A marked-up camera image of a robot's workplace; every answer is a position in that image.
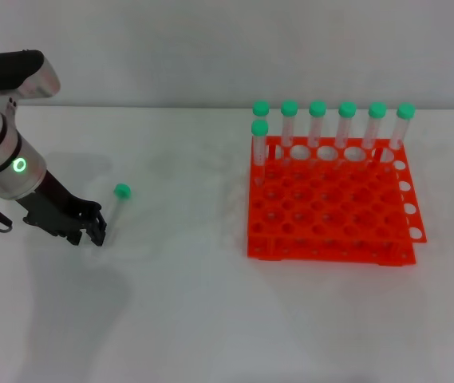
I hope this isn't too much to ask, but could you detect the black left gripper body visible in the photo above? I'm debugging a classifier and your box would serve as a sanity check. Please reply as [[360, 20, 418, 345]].
[[15, 171, 103, 236]]

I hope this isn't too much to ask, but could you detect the clear green-capped test tube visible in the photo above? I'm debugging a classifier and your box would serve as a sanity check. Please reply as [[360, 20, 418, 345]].
[[251, 119, 270, 188], [361, 101, 388, 152], [105, 183, 132, 236], [334, 101, 357, 149], [252, 99, 271, 160], [280, 100, 299, 148], [308, 100, 328, 148], [388, 103, 416, 152]]

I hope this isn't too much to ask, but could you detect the orange test tube rack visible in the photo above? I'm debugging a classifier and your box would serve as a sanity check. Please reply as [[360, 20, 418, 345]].
[[246, 136, 428, 267]]

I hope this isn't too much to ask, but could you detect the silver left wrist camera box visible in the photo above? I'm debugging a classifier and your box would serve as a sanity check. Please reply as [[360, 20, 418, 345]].
[[0, 49, 62, 101]]

